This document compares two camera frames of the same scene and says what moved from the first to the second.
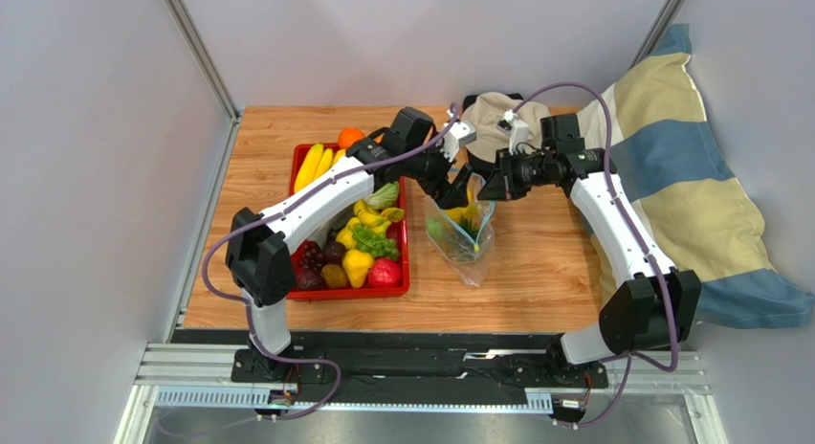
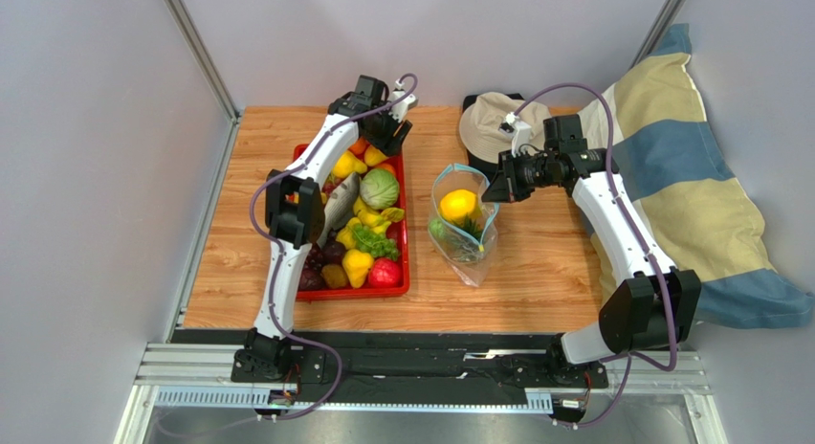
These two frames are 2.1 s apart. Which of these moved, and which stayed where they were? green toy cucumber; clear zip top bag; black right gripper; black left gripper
Moved: black left gripper
Stayed: clear zip top bag; black right gripper; green toy cucumber
